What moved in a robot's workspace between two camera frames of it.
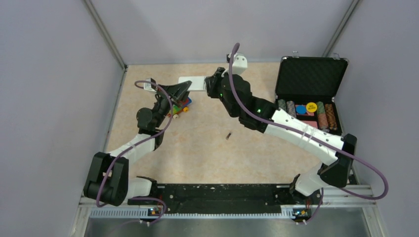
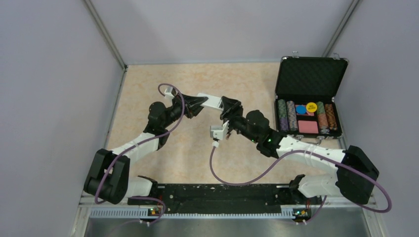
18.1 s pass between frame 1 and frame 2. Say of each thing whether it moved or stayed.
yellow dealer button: stayed
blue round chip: stayed
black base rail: stayed
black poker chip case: stayed
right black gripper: moved
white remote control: moved
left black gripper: moved
